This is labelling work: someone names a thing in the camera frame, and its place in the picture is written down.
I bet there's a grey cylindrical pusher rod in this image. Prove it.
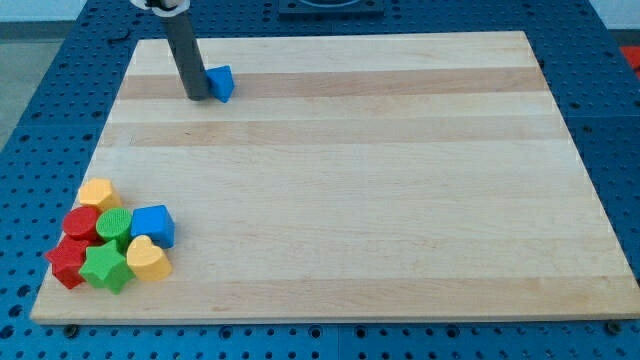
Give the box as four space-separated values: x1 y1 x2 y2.
162 12 210 101

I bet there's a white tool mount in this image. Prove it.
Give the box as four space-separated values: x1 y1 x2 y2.
130 0 191 17

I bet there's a blue triangle block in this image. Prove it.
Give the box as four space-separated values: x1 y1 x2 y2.
205 65 235 103

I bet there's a yellow hexagon block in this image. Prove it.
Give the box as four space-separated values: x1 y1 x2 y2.
78 178 123 212

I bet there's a blue cube block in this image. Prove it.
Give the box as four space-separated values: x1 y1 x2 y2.
130 205 175 249

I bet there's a green cylinder block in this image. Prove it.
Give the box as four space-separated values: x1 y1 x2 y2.
96 207 132 253

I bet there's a red cylinder block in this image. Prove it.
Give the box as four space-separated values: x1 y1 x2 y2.
62 206 101 242

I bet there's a yellow heart block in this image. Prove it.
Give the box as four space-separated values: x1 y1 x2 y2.
126 235 173 282

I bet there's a green star block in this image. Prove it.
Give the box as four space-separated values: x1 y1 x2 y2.
79 241 135 294

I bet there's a light wooden board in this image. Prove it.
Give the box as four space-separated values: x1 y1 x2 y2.
31 31 639 325

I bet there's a red star block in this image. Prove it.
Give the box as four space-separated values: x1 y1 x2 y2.
45 235 92 289

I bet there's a red object at edge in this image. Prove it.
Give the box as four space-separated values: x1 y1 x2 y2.
620 45 640 78

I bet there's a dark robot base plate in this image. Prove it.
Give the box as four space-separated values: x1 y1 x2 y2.
276 0 385 19

